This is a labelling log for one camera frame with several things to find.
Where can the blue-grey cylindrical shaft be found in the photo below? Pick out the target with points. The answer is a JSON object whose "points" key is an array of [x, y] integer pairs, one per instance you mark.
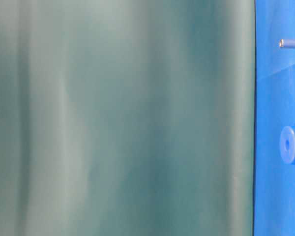
{"points": [[287, 43]]}

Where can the small blue gear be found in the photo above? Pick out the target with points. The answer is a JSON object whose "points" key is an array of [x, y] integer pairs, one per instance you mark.
{"points": [[287, 144]]}

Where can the blue table mat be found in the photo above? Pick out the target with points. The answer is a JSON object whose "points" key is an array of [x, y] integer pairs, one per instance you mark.
{"points": [[274, 183]]}

